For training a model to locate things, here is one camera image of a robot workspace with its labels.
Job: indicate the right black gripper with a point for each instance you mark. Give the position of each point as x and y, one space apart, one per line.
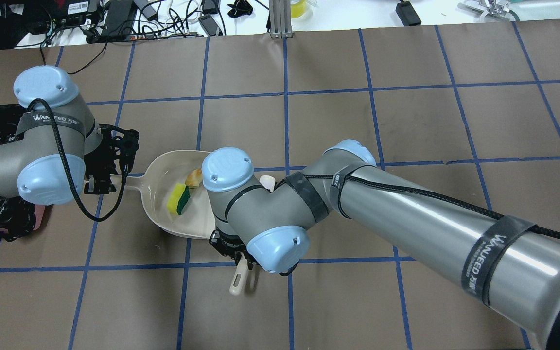
225 246

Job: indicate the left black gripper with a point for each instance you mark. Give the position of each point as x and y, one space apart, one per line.
99 171

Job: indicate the beige hand brush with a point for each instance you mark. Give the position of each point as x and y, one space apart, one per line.
243 265

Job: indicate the beige plastic dustpan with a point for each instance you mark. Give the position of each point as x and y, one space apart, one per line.
197 221

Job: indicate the yellow green sponge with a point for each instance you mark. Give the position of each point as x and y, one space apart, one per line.
178 199

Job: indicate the toy croissant bread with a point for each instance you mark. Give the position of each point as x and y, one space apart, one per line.
194 178

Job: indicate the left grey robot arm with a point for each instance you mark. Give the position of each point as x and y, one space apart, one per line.
60 150

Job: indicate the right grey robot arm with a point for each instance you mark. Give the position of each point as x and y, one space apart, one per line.
508 264

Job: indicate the yellow tape roll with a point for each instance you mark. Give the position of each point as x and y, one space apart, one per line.
298 8

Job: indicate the black power adapter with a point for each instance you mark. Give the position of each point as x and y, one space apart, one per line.
407 14

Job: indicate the aluminium frame post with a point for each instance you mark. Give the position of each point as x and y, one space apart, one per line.
280 19

